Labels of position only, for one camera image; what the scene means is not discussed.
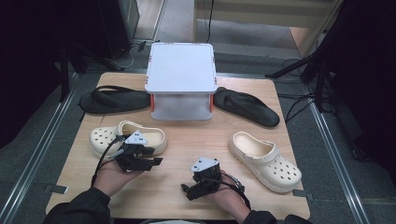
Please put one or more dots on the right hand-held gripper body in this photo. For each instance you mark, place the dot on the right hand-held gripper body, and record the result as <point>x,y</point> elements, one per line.
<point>207,177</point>

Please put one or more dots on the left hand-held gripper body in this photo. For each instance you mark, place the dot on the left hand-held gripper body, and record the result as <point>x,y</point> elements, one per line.
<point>132,158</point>

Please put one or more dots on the cream clog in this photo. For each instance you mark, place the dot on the cream clog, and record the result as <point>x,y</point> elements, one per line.
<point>274,168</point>
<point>102,138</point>

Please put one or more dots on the black flip-flop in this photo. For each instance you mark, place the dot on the black flip-flop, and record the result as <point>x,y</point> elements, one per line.
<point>112,101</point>
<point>246,107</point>

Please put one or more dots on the person's left hand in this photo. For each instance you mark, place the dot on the person's left hand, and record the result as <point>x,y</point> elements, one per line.
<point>112,179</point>

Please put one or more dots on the person's right hand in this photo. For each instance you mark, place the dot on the person's right hand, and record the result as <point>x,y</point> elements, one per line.
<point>232,199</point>

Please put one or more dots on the grey tape piece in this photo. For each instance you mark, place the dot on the grey tape piece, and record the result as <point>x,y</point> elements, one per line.
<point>300,193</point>
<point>59,188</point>

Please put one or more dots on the dark rounded object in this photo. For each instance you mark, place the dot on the dark rounded object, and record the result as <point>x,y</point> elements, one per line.
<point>297,219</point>

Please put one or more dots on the dark cabinet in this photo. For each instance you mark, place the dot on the dark cabinet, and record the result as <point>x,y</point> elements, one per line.
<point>115,28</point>

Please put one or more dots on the black curtain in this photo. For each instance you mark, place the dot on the black curtain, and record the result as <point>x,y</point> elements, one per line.
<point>28,62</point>
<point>367,77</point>

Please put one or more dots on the black tripod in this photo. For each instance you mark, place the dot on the black tripod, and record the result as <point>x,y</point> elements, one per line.
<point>320,87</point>

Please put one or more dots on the wooden cabinet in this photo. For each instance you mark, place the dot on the wooden cabinet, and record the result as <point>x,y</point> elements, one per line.
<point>264,12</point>

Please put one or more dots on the metal floor rail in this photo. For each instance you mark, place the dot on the metal floor rail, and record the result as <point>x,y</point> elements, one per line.
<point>336,161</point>
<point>31,161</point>

